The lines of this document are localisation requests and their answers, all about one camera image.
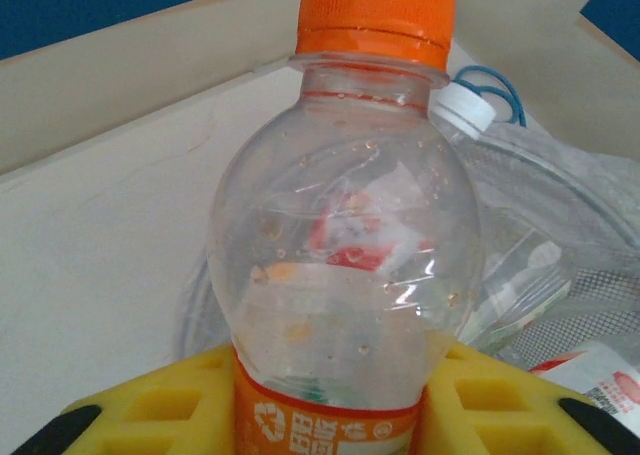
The grey mesh waste bin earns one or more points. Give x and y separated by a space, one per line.
605 295

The red white label clear bottle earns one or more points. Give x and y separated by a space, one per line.
462 106
595 375

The orange cap orange label bottle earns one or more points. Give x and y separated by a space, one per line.
345 225

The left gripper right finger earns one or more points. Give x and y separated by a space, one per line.
500 410

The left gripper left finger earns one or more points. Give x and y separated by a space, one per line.
165 410

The clear plastic bin liner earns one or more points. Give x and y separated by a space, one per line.
590 175

